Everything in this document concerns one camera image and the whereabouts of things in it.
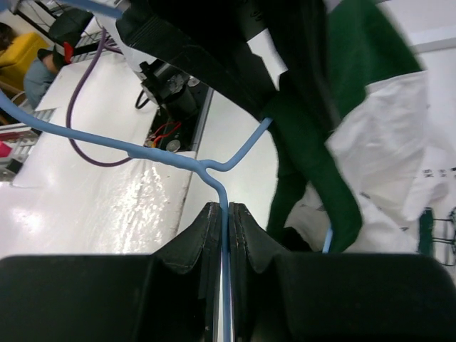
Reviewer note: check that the white and green t-shirt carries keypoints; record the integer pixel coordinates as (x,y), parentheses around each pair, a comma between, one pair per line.
(361,168)

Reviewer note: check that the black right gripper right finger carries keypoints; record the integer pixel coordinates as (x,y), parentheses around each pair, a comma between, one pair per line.
(280,295)

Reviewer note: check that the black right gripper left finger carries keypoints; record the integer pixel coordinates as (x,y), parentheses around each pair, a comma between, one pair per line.
(169,295)

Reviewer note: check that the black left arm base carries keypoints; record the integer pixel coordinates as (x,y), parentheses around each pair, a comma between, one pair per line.
(182,106)

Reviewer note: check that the blue plastic hanger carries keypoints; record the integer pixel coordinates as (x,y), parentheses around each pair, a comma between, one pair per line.
(201,168)

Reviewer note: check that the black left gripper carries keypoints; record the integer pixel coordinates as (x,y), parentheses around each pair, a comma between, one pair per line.
(210,41)

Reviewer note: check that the person in background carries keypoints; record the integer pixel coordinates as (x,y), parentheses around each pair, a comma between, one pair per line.
(41,74)

